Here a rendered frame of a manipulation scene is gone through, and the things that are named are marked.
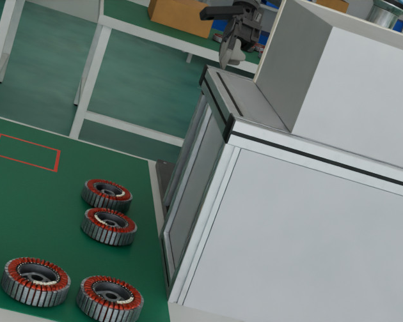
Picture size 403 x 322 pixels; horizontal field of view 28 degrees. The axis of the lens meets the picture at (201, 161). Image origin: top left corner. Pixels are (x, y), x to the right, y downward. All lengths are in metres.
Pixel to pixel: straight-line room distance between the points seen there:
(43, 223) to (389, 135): 0.70
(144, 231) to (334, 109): 0.54
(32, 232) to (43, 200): 0.17
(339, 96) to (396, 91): 0.10
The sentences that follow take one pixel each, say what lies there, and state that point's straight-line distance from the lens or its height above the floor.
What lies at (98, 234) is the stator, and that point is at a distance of 1.63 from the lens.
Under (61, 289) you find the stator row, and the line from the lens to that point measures 1.36.
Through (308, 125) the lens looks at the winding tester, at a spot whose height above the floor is 1.14.
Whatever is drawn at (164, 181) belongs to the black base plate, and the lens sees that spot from 2.04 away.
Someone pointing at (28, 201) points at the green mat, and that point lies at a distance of 1.73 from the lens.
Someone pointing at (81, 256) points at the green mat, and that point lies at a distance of 1.56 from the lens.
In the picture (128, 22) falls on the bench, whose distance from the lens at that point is 4.39.
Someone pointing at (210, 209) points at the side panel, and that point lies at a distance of 1.44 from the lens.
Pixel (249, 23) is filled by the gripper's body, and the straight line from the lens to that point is 2.19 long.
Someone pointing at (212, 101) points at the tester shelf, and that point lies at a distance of 1.61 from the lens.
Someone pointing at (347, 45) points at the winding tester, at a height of 1.29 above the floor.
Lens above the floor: 1.42
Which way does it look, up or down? 16 degrees down
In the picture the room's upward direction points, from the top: 20 degrees clockwise
